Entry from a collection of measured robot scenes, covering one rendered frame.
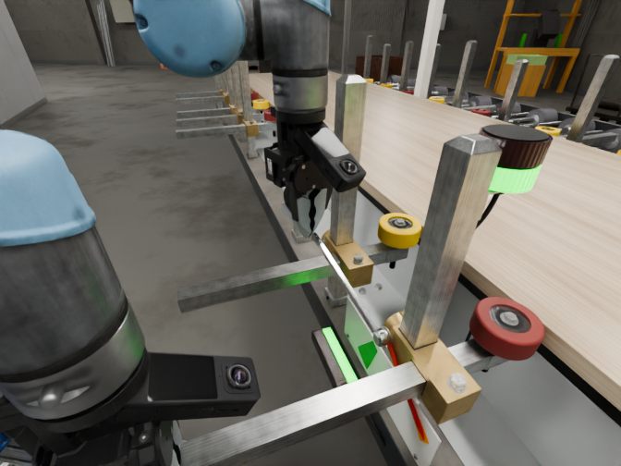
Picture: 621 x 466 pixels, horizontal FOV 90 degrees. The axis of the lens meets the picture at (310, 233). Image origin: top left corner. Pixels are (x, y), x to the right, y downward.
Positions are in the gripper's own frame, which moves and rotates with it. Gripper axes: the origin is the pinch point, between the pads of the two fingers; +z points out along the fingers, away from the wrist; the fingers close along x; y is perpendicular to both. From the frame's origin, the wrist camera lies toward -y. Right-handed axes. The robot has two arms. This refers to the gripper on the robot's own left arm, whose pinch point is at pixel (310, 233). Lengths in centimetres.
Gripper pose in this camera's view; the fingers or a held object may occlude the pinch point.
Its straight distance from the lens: 53.6
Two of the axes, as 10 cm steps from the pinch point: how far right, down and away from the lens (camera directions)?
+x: -7.7, 3.6, -5.3
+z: 0.0, 8.3, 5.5
